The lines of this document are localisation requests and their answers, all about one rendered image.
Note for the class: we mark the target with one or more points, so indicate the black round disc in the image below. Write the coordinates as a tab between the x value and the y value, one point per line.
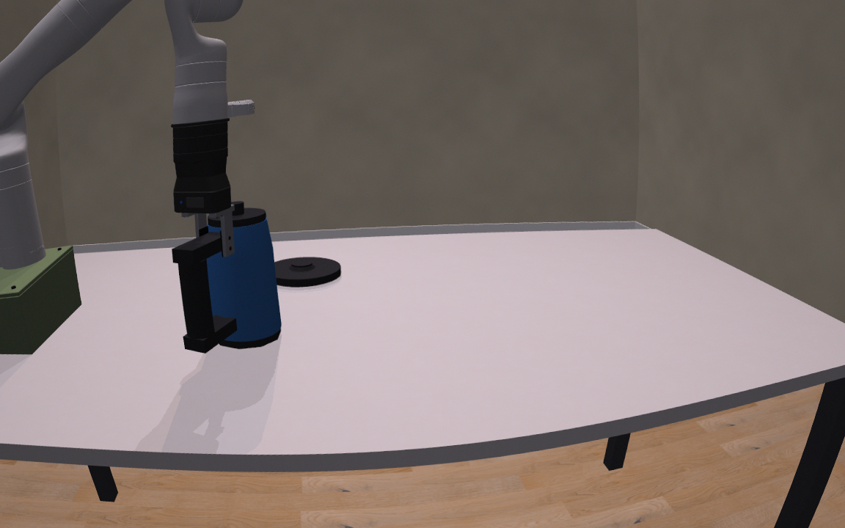
304	273

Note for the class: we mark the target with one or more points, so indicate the blue kettle with black handle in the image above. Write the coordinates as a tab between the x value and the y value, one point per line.
231	301

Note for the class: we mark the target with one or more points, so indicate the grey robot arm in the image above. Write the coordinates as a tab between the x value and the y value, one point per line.
63	31

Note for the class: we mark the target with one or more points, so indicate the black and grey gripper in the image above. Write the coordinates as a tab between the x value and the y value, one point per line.
200	140

